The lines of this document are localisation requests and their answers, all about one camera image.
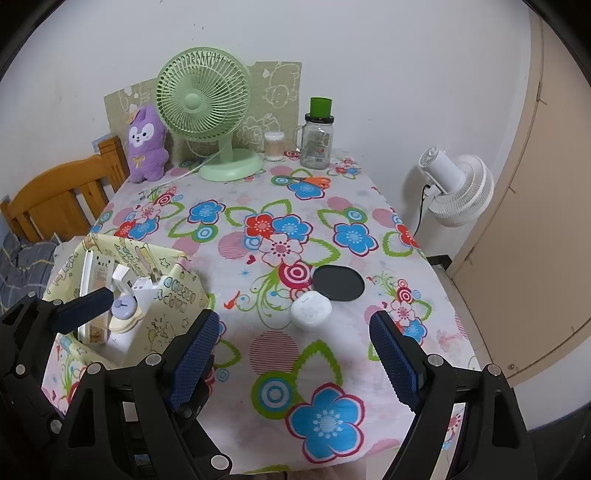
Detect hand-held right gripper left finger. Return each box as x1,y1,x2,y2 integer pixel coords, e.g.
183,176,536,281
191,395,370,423
59,308,232,480

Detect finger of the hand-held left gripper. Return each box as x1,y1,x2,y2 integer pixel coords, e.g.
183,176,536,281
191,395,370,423
0,286,115,435

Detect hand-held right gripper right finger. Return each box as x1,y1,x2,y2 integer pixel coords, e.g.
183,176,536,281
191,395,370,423
368,309,539,480

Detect white power strip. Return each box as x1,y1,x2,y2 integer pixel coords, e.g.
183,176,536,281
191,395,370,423
76,249,116,344

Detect yellow printed fabric storage box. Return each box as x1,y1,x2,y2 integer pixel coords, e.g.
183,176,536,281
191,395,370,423
41,233,211,402

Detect cream round cartoon item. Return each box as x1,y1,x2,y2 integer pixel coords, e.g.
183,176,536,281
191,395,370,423
108,307,144,334

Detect white charger block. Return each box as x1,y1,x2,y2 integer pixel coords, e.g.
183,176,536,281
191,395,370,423
112,264,139,301

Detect white cloth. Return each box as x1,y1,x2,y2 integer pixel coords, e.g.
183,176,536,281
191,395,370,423
48,235,88,278

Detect plaid grey blanket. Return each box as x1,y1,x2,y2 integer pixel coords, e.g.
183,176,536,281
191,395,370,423
0,231,58,305

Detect black round disc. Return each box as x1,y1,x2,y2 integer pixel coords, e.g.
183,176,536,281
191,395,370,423
312,264,365,302

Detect white earbud case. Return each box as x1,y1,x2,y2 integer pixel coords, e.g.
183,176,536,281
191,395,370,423
290,290,332,331

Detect wooden chair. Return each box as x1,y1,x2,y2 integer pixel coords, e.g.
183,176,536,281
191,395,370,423
0,137,130,243

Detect purple plush toy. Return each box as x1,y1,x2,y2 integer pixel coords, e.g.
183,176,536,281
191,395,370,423
127,104,171,184

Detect white floor fan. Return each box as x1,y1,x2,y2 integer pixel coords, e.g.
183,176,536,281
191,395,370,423
406,145,496,228

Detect beige wardrobe door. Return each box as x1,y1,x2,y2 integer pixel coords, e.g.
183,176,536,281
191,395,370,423
445,18,591,388

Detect glass jar mug green lid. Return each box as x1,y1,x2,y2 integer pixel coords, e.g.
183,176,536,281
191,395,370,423
293,97,335,171

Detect clear cotton swab container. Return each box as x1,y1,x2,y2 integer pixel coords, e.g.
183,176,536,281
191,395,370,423
263,131,286,162

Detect green desk fan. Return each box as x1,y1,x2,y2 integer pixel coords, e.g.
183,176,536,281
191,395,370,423
156,46,264,182

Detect patterned beige backing board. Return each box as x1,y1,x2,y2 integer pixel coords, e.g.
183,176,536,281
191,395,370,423
104,61,303,164

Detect black fan power cable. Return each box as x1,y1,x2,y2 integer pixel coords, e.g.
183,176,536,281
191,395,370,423
412,185,432,238

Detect white fan cable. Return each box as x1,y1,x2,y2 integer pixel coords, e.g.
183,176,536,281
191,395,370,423
168,154,222,181

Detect orange handled scissors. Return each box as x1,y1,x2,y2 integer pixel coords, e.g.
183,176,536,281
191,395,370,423
277,174,332,191

